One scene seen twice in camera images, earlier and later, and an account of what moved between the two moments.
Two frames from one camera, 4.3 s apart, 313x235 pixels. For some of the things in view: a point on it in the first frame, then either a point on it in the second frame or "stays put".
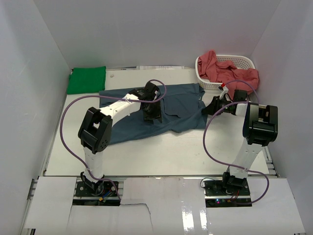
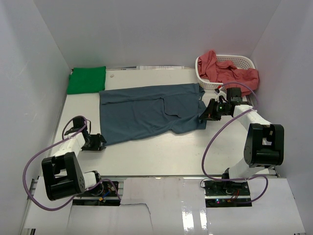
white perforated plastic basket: [239, 61] stays put
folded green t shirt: [86, 80] stays put
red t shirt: [210, 67] stays put
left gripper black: [156, 115] to [98, 138]
